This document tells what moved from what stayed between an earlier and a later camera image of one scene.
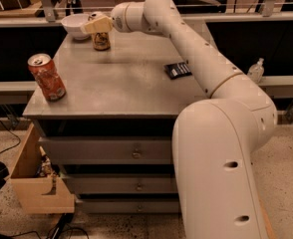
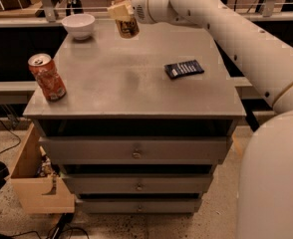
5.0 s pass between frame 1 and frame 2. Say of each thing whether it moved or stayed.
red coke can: stayed
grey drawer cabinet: stayed
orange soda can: moved
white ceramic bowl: stayed
